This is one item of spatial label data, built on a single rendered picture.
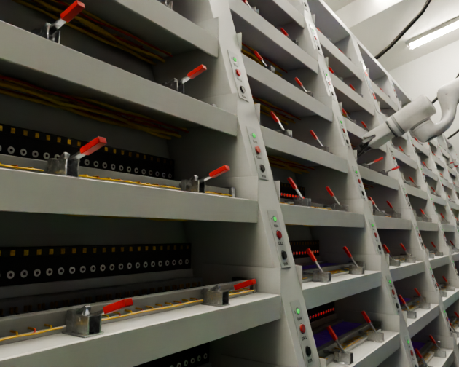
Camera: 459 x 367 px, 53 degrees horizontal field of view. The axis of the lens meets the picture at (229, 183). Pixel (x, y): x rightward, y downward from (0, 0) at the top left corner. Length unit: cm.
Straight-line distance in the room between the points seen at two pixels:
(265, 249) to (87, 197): 44
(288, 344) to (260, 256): 17
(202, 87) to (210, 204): 35
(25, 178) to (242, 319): 43
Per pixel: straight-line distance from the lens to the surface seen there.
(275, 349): 94
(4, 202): 54
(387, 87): 314
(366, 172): 181
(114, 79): 73
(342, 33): 249
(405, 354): 159
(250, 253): 94
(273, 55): 164
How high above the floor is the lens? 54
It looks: 14 degrees up
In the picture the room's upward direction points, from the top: 13 degrees counter-clockwise
